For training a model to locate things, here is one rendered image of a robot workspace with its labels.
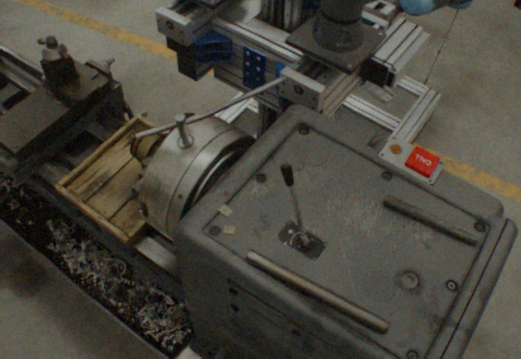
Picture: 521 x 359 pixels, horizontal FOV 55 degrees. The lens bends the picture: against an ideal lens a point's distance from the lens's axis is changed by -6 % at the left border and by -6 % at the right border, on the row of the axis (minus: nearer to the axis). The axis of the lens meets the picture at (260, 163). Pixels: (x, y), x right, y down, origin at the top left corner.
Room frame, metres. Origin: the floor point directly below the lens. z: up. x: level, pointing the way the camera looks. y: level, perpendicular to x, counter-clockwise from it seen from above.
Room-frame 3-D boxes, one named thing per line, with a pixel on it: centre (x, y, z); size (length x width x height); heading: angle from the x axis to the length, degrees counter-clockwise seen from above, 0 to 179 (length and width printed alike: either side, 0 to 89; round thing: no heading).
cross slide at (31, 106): (1.12, 0.67, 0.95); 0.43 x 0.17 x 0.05; 147
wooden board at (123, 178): (0.91, 0.37, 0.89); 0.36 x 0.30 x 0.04; 147
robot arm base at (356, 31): (1.25, -0.21, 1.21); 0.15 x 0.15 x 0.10
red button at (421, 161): (0.70, -0.35, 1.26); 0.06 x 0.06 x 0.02; 57
